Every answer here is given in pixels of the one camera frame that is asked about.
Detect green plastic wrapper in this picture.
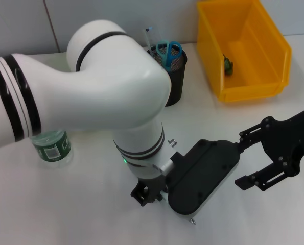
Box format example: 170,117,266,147
222,53,236,77

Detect yellow plastic bin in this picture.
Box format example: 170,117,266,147
195,0,293,104

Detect clear green-label water bottle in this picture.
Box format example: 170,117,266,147
30,129,73,169

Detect blue capped scissors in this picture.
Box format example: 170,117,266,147
155,39,182,72

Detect black mesh pen holder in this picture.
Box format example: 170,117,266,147
146,45,188,107

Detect transparent plastic ruler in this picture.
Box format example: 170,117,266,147
142,27,157,58

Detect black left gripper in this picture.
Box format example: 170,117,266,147
130,177,168,207

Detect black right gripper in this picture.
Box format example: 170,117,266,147
234,103,304,192

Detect clear grey ballpoint pen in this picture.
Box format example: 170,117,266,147
161,190,197,226

